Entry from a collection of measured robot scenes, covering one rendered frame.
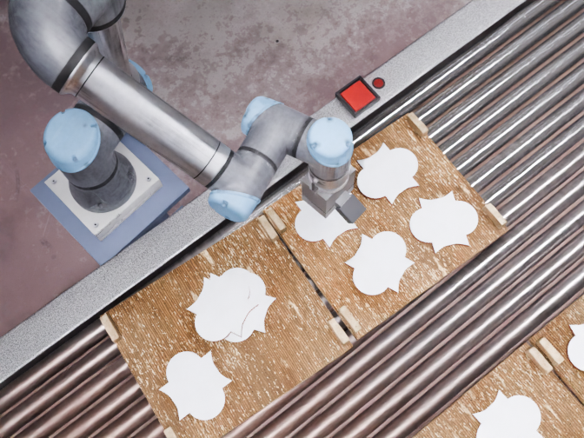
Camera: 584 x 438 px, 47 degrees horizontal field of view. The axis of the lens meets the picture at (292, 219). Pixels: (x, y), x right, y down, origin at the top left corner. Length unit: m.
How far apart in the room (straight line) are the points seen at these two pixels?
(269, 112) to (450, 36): 0.71
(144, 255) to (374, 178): 0.54
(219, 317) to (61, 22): 0.66
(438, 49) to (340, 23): 1.18
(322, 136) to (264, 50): 1.70
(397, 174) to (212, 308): 0.50
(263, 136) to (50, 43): 0.35
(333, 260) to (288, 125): 0.42
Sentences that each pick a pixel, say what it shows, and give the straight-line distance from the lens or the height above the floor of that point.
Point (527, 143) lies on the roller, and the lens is 1.64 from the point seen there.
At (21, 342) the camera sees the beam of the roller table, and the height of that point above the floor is 0.92.
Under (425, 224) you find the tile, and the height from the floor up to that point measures 0.95.
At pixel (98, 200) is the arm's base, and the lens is 1.56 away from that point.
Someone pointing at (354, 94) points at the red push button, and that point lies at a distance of 1.62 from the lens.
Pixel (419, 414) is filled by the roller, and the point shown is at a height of 0.92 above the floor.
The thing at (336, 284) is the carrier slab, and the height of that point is 0.94.
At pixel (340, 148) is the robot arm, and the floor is 1.34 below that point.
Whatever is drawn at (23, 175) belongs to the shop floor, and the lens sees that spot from 2.76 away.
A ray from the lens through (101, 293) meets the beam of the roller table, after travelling 1.53.
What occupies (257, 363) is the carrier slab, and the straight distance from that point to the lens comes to 1.42.
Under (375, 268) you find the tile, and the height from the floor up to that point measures 0.95.
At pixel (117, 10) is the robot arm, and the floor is 1.42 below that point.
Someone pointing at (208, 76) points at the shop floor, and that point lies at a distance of 2.75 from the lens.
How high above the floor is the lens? 2.34
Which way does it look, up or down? 71 degrees down
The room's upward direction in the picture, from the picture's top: 6 degrees counter-clockwise
